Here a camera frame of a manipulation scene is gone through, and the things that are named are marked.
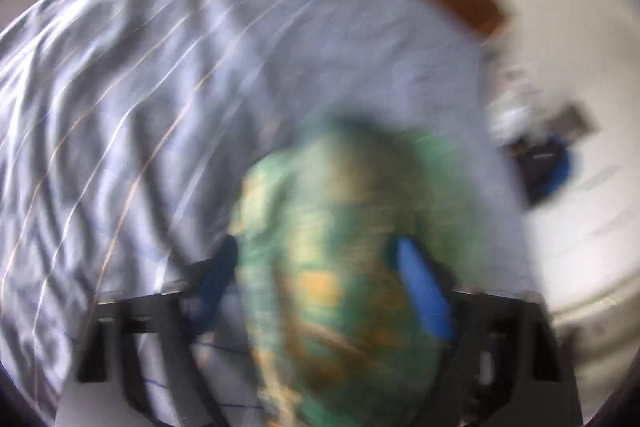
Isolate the green floral padded jacket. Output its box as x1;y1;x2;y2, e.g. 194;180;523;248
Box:
233;117;489;426

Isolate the black and blue jacket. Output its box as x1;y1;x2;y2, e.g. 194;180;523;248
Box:
506;134;572;209

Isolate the white plastic bag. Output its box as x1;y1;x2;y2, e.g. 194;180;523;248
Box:
487;91;534;146

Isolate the blue checked duvet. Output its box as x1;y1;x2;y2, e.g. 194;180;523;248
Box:
1;0;536;425

